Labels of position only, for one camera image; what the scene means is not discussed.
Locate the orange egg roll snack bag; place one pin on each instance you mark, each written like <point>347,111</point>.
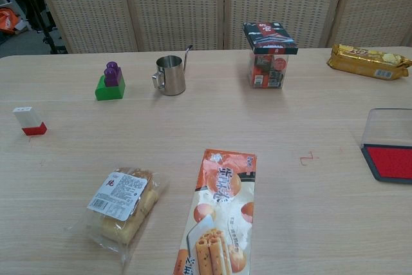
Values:
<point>222,207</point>

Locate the clear wrapped bread package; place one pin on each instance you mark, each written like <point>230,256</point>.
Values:
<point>125,197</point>

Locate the wood rattan folding screen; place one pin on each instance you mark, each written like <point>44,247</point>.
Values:
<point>177,4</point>

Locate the black tripod stand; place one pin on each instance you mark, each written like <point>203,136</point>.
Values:
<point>48,38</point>

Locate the small red white box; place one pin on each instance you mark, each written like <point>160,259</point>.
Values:
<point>29,120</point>

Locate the red ink pad clear lid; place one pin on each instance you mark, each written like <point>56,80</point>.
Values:
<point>389,159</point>

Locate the gold biscuit package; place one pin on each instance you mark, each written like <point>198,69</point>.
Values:
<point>363,59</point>

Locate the stainless steel spouted pitcher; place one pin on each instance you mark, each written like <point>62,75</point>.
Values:
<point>172,75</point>

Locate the green toy building block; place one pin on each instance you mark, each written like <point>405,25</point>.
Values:
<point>107,93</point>

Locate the dark illustrated box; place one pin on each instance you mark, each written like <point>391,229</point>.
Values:
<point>267,40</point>

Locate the purple toy building block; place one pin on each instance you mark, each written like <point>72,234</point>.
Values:
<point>112,75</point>

